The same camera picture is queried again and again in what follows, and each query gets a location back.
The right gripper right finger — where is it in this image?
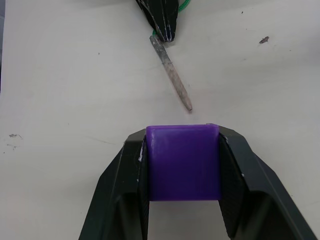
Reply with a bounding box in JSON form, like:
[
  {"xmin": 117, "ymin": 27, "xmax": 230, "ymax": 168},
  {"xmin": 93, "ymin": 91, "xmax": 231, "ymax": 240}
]
[{"xmin": 217, "ymin": 125, "xmax": 319, "ymax": 240}]

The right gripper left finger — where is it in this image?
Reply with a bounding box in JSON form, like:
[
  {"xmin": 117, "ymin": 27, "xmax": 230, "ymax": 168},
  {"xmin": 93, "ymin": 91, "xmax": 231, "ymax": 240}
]
[{"xmin": 78, "ymin": 129, "xmax": 151, "ymax": 240}]

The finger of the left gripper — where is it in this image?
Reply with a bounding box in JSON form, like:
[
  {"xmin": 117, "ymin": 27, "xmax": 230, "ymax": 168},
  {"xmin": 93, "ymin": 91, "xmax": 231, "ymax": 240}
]
[
  {"xmin": 141, "ymin": 0, "xmax": 181, "ymax": 43},
  {"xmin": 134, "ymin": 0, "xmax": 166, "ymax": 41}
]

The green lace with grey tip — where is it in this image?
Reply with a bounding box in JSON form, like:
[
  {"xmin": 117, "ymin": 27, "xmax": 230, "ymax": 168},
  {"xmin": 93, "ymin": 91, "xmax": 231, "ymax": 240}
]
[{"xmin": 149, "ymin": 0, "xmax": 194, "ymax": 114}]

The purple plastic block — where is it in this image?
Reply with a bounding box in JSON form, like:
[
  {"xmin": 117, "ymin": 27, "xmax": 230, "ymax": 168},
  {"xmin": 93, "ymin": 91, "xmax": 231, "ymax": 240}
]
[{"xmin": 145, "ymin": 122, "xmax": 222, "ymax": 202}]

